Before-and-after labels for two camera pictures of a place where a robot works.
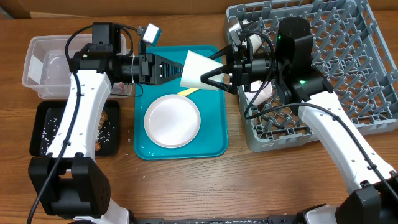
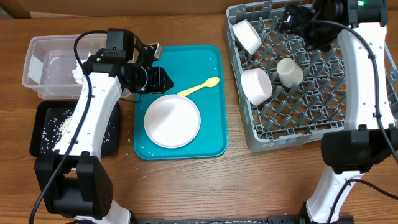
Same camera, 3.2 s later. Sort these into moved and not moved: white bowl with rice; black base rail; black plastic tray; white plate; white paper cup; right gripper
Moved: white paper cup; right gripper
Not moved: black base rail; white plate; black plastic tray; white bowl with rice
